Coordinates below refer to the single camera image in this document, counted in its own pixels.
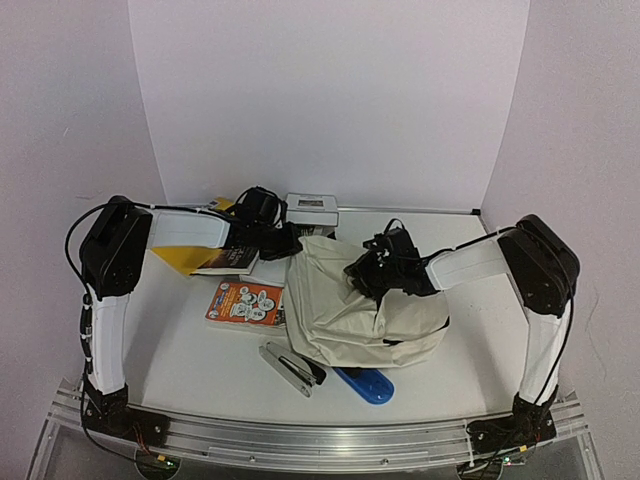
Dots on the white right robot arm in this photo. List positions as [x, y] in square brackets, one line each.
[544, 271]

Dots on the silver black stapler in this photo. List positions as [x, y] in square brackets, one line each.
[301, 373]

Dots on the blue pencil case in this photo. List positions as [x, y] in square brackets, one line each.
[370, 384]

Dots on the beige canvas student bag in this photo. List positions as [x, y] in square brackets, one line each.
[332, 323]

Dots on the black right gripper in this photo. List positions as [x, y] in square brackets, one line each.
[365, 275]

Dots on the yellow hardcover book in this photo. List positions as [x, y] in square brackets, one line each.
[180, 255]

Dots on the white box with photo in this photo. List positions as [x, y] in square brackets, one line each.
[310, 209]

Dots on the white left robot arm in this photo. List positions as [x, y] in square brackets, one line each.
[111, 258]

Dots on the dark Three Days book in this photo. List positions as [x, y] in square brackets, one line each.
[238, 260]

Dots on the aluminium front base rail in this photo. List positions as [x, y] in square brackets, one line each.
[317, 448]

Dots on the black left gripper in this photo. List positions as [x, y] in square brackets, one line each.
[290, 245]

